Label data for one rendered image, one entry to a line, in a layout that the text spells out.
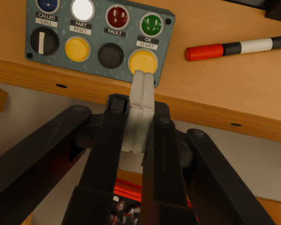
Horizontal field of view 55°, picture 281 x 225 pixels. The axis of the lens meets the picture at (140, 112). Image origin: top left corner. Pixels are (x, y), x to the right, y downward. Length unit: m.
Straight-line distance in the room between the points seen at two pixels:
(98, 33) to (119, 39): 0.02
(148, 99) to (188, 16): 0.21
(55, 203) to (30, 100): 0.46
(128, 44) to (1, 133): 1.06
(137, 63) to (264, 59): 0.17
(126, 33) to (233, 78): 0.14
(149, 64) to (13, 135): 1.05
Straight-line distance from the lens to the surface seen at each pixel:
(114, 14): 0.28
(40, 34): 0.30
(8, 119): 1.30
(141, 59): 0.28
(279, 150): 1.43
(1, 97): 1.26
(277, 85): 0.37
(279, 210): 0.48
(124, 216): 0.34
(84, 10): 0.29
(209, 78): 0.34
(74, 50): 0.29
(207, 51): 0.33
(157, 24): 0.28
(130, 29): 0.29
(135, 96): 0.16
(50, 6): 0.30
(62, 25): 0.30
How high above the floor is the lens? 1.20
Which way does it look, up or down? 80 degrees down
